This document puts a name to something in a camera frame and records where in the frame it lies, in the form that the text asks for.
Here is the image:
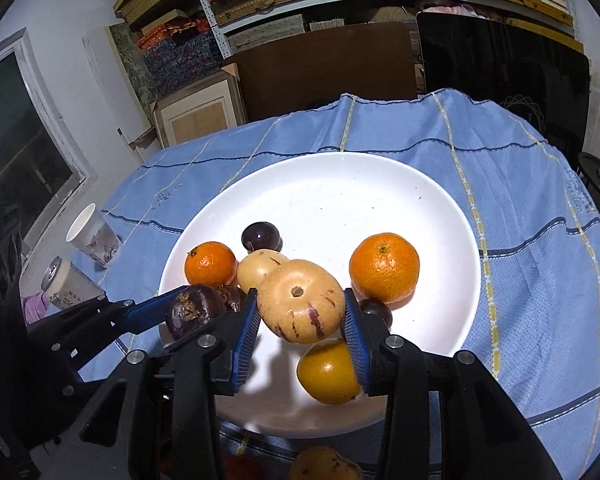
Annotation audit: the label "black glossy panel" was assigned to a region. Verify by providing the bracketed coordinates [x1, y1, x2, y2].
[416, 10, 592, 161]

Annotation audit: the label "pale striped pepino melon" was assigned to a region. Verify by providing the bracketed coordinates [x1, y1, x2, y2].
[288, 446, 365, 480]
[256, 259, 347, 344]

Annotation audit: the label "green marbled panel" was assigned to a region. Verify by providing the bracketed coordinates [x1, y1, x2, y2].
[107, 22, 162, 153]

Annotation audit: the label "white paper cup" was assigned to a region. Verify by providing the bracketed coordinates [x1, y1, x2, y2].
[66, 203, 123, 267]

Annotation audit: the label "white drink can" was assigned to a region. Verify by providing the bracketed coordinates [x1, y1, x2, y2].
[41, 256, 106, 311]

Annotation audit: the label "blue patterned boxes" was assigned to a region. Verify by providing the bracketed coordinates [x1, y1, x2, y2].
[142, 30, 226, 98]

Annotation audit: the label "large orange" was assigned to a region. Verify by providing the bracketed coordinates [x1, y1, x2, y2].
[349, 232, 421, 305]

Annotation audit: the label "yellow orange tomato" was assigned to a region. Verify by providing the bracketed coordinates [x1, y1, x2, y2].
[296, 338, 363, 406]

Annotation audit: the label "white leaning panel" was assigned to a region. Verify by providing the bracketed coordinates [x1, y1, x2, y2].
[82, 35, 151, 161]

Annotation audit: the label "large dark brown mangosteen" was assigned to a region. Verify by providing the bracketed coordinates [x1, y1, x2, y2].
[166, 284, 229, 342]

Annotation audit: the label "white oval plate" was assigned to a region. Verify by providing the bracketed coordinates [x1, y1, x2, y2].
[158, 152, 482, 439]

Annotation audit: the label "white framed window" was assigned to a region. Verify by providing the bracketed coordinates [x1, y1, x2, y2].
[0, 30, 98, 241]

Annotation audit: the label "framed picture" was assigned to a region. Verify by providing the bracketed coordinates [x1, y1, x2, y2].
[150, 67, 246, 148]

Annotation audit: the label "small orange mandarin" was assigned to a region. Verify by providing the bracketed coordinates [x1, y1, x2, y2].
[184, 241, 239, 288]

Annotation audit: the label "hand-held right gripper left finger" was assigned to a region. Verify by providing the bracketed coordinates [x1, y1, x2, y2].
[77, 287, 263, 480]

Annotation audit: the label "pink cloth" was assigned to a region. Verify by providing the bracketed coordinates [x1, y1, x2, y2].
[22, 294, 51, 326]

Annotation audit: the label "pale cream round fruit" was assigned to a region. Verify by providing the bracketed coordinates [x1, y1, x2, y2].
[236, 249, 291, 293]

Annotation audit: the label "blue plaid tablecloth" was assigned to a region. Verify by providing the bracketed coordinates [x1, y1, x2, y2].
[70, 89, 600, 480]

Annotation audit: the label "metal shelf rack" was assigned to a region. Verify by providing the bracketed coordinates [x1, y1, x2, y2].
[182, 0, 581, 61]

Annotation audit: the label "brown board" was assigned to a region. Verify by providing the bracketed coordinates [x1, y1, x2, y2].
[221, 22, 421, 123]

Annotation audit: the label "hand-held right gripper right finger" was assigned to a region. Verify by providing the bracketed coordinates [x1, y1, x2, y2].
[343, 287, 563, 480]

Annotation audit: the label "pink fabric bundle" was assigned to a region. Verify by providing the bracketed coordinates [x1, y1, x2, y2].
[422, 4, 478, 17]

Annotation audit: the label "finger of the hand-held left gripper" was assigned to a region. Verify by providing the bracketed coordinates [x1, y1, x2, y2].
[62, 337, 201, 401]
[27, 285, 192, 356]

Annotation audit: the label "small dark purple plum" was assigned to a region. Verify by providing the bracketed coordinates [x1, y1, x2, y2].
[358, 298, 394, 331]

